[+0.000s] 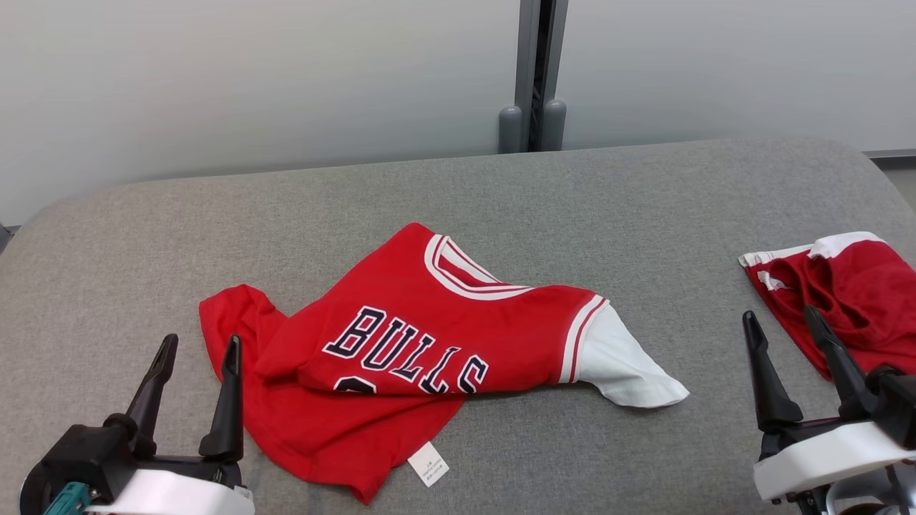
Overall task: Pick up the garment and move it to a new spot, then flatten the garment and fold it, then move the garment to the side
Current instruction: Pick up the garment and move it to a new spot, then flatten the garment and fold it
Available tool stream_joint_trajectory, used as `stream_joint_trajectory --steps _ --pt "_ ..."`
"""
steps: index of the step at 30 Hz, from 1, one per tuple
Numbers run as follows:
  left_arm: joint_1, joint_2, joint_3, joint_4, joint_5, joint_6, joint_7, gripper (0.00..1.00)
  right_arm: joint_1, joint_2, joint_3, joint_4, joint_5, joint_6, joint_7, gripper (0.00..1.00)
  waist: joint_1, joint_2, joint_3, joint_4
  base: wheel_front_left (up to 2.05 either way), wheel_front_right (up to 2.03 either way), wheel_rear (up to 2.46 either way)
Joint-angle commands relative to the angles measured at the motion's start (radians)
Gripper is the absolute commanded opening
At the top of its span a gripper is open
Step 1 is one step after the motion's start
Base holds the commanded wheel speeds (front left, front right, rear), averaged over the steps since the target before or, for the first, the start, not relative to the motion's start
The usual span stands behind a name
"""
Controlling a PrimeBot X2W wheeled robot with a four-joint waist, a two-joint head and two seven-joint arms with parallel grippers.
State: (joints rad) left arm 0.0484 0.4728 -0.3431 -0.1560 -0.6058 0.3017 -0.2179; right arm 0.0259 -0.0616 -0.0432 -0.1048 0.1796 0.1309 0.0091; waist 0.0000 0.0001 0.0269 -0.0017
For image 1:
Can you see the red Bulls basketball jersey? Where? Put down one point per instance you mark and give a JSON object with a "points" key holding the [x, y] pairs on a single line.
{"points": [[401, 300]]}

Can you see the dark grey baseboard strip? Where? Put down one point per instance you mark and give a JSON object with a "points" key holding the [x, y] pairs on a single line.
{"points": [[891, 154]]}

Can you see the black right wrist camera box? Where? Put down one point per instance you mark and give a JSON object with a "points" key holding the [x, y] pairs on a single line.
{"points": [[898, 404]]}

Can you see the grey partition post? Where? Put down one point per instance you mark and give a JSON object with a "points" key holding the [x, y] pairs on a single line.
{"points": [[538, 57]]}

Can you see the dark grey unclear object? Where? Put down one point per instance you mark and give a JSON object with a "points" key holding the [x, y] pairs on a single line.
{"points": [[3, 237]]}

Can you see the grey rounded post foot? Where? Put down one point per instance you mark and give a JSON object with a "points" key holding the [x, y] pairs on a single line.
{"points": [[510, 130], [553, 126]]}

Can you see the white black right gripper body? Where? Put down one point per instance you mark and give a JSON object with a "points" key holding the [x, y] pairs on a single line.
{"points": [[823, 454]]}

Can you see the red shorts white waistband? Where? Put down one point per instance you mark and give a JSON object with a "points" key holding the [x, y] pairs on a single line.
{"points": [[866, 293]]}

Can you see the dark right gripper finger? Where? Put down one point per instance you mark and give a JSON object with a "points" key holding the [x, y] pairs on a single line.
{"points": [[844, 379], [773, 386]]}

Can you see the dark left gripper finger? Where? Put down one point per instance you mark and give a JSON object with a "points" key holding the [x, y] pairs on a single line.
{"points": [[154, 400], [229, 415]]}

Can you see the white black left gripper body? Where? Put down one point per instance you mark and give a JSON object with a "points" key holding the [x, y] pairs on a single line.
{"points": [[179, 497]]}

